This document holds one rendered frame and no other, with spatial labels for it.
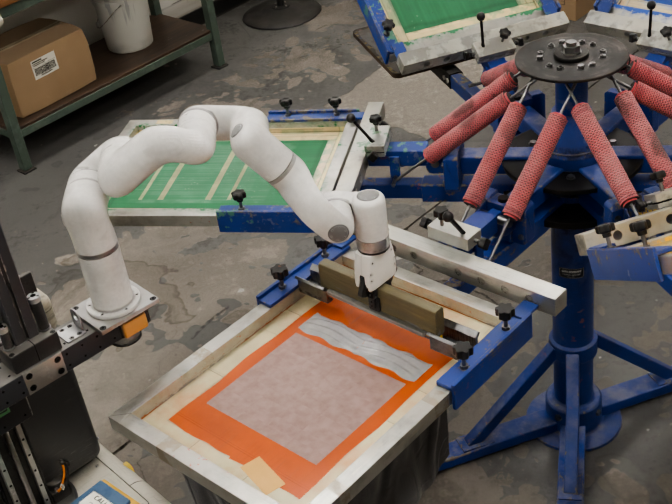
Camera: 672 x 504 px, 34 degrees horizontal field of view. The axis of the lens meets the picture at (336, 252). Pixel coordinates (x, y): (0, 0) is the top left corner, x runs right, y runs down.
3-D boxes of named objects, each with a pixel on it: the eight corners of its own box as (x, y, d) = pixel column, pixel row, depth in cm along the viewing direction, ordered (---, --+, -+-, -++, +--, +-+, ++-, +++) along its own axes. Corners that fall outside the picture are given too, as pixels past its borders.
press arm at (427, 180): (165, 202, 341) (161, 186, 338) (171, 192, 346) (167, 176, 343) (571, 202, 312) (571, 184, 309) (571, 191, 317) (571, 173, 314)
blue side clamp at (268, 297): (274, 324, 271) (269, 302, 267) (259, 318, 274) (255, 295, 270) (352, 264, 288) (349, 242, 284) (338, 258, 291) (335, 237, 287)
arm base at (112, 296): (70, 301, 255) (52, 246, 247) (114, 276, 262) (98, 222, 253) (106, 327, 245) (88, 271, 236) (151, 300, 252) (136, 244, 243)
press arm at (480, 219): (458, 265, 273) (457, 248, 270) (439, 257, 276) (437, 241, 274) (498, 231, 283) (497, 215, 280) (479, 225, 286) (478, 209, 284)
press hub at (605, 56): (594, 479, 340) (598, 86, 265) (490, 430, 364) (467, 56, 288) (656, 407, 363) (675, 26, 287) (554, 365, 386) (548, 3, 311)
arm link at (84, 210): (72, 265, 239) (53, 203, 230) (80, 232, 250) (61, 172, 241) (116, 258, 239) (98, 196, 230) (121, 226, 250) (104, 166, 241)
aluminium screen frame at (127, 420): (301, 548, 209) (298, 534, 207) (111, 428, 245) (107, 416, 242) (529, 330, 255) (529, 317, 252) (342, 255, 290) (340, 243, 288)
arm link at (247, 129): (166, 151, 227) (169, 119, 239) (241, 211, 236) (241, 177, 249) (219, 100, 222) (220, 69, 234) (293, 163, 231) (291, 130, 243)
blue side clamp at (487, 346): (456, 410, 237) (454, 386, 233) (437, 401, 240) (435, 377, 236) (533, 336, 254) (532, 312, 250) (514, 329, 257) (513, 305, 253)
